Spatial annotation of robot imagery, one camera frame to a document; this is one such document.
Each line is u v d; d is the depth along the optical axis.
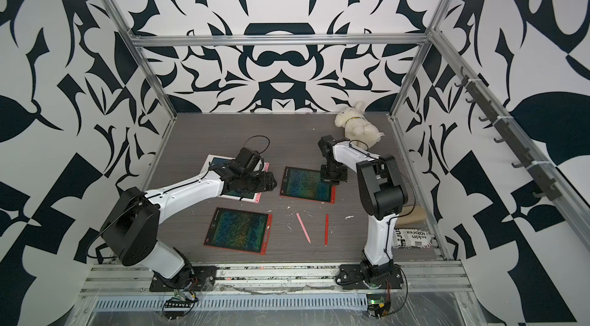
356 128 1.01
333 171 0.83
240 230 0.85
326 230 0.85
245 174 0.69
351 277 0.74
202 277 0.74
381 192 0.52
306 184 0.96
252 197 0.91
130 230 0.44
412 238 0.80
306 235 0.83
